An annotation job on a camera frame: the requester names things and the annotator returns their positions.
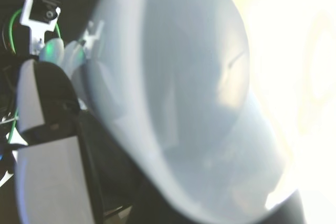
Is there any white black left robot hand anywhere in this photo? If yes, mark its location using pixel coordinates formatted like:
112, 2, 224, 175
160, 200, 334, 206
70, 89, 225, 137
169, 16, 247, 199
14, 58, 308, 224

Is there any large clear plastic syringe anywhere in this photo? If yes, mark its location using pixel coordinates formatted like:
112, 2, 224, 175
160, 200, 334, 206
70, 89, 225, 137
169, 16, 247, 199
64, 0, 300, 223

